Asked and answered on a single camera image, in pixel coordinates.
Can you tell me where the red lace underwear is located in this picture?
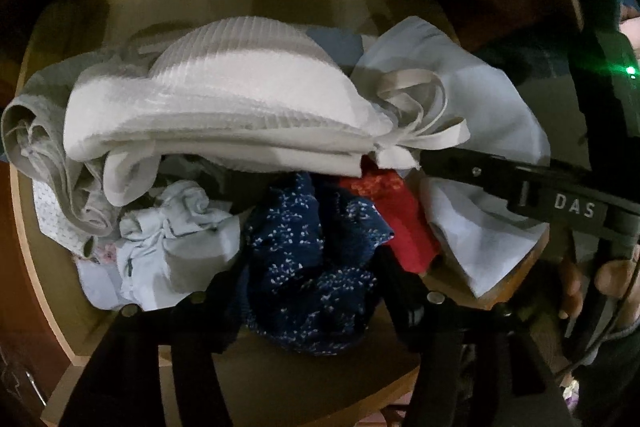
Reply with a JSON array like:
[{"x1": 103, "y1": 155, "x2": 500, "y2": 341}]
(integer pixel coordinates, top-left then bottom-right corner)
[{"x1": 338, "y1": 165, "x2": 442, "y2": 274}]

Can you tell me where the light blue crumpled underwear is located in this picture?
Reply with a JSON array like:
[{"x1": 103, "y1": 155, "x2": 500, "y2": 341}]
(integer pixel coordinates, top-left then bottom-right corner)
[{"x1": 76, "y1": 180, "x2": 247, "y2": 311}]

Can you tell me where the navy floral underwear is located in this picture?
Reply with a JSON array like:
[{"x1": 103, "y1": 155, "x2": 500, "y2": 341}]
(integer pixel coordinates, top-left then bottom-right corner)
[{"x1": 241, "y1": 172, "x2": 394, "y2": 355}]

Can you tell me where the person's right hand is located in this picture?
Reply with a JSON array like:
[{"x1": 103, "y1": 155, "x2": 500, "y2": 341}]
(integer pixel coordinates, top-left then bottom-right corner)
[{"x1": 559, "y1": 246, "x2": 639, "y2": 329}]

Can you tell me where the pale blue garment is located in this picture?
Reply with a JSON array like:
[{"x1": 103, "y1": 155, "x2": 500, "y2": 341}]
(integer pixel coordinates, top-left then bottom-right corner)
[{"x1": 352, "y1": 16, "x2": 550, "y2": 297}]

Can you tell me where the white ribbed bra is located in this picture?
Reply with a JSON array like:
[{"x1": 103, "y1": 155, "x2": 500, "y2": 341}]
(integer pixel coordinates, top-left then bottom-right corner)
[{"x1": 63, "y1": 16, "x2": 470, "y2": 206}]

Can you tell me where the grey rolled garment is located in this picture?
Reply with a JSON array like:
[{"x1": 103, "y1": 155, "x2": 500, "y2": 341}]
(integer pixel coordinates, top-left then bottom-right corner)
[{"x1": 1, "y1": 51, "x2": 119, "y2": 258}]

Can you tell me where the wire clothes hanger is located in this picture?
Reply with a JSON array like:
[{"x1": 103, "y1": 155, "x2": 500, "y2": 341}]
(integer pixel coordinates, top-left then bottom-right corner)
[{"x1": 1, "y1": 352, "x2": 48, "y2": 409}]

